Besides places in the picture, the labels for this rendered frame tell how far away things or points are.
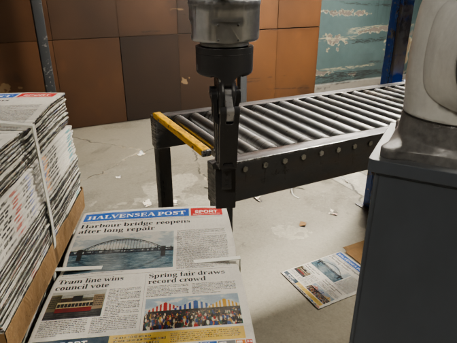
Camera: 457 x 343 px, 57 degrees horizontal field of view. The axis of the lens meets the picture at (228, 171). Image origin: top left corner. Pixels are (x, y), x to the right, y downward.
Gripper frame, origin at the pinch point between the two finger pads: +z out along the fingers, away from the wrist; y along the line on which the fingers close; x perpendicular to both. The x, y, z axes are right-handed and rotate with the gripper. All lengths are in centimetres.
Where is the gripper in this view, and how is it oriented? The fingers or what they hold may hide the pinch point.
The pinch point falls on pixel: (224, 185)
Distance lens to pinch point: 63.1
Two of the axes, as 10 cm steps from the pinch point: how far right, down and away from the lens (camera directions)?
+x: 9.9, -0.5, 1.1
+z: 0.0, 9.2, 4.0
